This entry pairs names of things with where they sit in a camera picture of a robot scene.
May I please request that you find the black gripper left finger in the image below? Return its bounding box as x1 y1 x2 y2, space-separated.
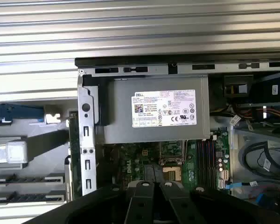
29 179 155 224

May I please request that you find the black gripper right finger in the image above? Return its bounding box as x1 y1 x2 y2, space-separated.
159 180 280 224

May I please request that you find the white clip RAM slot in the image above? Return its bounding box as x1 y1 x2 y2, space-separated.
197 140 203 189
206 140 212 189

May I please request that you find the black clip RAM slot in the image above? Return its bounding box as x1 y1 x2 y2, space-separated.
210 140 217 189
202 140 207 189

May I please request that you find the CPU socket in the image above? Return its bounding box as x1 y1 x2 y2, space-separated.
160 161 184 182

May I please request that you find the green motherboard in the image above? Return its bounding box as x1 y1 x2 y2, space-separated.
95 130 231 196

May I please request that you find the metal socket cover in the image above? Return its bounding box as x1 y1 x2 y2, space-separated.
159 140 187 164

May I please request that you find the grey power supply unit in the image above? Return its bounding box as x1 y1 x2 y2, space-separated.
95 77 210 144

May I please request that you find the green graphics card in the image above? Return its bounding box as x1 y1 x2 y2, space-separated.
44 109 83 203

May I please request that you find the grey parts rack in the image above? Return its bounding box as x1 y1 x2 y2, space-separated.
0 102 72 205

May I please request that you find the black open PC case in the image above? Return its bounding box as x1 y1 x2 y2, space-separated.
74 57 280 219

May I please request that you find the silver CPU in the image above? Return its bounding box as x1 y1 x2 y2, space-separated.
0 142 28 164

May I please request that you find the hard disk in blue carrier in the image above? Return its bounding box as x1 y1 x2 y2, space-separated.
0 104 44 123

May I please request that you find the wire locking lever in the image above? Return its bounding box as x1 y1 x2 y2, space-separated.
182 139 188 165

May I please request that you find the blue SATA cable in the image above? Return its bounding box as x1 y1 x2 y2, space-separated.
225 181 259 190

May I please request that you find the black SATA cable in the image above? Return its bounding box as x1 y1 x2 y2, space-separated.
241 140 280 180

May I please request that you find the orange wire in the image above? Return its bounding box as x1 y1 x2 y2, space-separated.
233 106 280 121

